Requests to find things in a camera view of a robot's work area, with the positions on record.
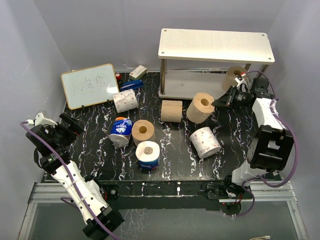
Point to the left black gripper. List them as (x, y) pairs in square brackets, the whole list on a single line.
[(73, 127)]

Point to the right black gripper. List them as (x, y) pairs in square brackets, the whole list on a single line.
[(227, 99)]

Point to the brown roll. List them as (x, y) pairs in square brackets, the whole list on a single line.
[(229, 78), (143, 130), (171, 111), (200, 108)]

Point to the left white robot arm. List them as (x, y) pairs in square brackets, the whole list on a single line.
[(99, 217)]

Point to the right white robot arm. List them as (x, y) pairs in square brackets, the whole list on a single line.
[(271, 145)]

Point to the white two-tier shelf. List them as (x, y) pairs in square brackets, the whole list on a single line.
[(232, 47)]

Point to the small framed whiteboard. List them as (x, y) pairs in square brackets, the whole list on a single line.
[(89, 86)]

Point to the white red-dotted roll right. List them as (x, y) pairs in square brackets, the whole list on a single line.
[(205, 142)]

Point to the white red-dotted roll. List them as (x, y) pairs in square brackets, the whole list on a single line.
[(205, 142), (125, 101)]

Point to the blue wrapped roll lying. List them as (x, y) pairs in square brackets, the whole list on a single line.
[(121, 132)]

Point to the white red-dotted roll rear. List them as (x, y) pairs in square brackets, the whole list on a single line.
[(125, 101)]

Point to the small red cap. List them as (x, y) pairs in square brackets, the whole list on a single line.
[(118, 76)]

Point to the blue stapler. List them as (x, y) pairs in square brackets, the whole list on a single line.
[(133, 84)]

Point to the blue wrapped roll upright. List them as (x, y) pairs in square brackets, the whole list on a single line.
[(148, 155)]

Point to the white green cardboard box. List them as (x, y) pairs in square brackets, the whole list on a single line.
[(138, 72)]

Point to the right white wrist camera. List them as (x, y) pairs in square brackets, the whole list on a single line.
[(241, 79)]

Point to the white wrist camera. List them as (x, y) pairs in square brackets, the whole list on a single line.
[(41, 119), (241, 79)]

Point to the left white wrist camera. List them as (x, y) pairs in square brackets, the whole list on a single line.
[(41, 119)]

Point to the aluminium front rail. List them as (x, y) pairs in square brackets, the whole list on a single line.
[(168, 210)]

